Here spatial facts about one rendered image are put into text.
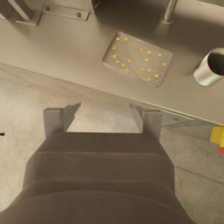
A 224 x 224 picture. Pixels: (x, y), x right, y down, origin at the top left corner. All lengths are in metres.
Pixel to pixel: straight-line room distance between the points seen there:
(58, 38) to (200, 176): 1.31
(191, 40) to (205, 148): 0.99
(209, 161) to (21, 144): 1.54
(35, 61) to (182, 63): 0.50
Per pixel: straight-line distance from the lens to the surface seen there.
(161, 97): 0.53
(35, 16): 0.74
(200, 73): 0.54
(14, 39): 0.74
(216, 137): 0.65
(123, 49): 0.58
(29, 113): 1.57
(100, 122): 1.33
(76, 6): 0.68
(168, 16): 0.63
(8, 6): 0.81
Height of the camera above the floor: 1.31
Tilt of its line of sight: 81 degrees down
